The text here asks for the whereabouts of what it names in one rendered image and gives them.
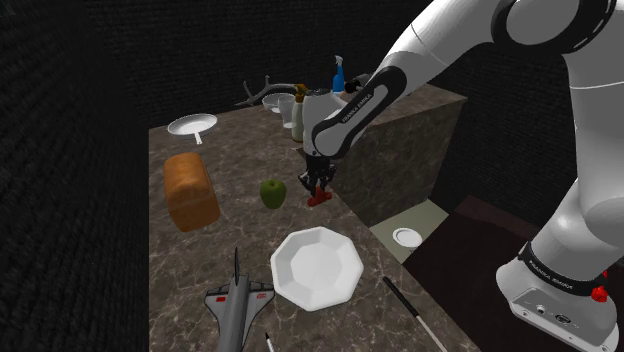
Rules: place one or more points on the grey toy space shuttle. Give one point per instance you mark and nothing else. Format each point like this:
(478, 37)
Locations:
(236, 307)

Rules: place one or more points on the long black and white pen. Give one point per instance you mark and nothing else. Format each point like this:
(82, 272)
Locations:
(412, 309)

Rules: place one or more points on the grey antler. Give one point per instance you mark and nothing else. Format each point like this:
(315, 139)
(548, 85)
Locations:
(265, 92)

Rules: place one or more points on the white bowl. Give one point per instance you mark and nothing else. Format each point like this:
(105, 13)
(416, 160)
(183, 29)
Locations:
(271, 102)

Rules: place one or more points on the white cup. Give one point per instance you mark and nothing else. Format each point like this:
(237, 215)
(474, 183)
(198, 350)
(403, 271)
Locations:
(286, 111)

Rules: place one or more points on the white frying pan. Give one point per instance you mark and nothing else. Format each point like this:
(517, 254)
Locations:
(191, 124)

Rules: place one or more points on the green apple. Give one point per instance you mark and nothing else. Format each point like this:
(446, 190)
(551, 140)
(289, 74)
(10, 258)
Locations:
(273, 194)

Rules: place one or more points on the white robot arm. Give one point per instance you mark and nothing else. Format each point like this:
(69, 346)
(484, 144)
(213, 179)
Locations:
(599, 161)

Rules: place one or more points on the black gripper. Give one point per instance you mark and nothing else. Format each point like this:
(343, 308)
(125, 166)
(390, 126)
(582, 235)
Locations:
(319, 168)

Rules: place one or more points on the small red object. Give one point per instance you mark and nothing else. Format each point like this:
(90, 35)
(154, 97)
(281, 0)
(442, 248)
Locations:
(320, 198)

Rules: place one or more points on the dark robot stand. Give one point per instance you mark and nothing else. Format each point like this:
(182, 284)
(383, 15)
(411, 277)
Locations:
(468, 273)

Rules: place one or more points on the black rounded object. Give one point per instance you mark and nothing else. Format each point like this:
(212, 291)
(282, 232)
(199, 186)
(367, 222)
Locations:
(360, 80)

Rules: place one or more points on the blue spray bottle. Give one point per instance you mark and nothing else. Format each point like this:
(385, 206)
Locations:
(338, 80)

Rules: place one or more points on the low pale green table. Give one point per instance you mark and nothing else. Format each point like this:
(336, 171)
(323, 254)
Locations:
(424, 217)

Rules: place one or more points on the pale bottle with brown cap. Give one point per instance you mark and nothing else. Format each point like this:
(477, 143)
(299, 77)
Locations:
(298, 119)

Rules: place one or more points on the brown bread loaf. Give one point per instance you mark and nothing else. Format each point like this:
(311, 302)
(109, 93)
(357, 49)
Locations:
(190, 192)

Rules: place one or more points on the white octagonal plate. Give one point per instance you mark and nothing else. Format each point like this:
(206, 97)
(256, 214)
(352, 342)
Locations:
(317, 268)

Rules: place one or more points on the small round white plate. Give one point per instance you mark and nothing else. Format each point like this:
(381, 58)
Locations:
(407, 238)

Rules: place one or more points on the short black and white pen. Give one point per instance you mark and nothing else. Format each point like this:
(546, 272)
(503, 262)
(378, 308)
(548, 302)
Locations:
(269, 343)

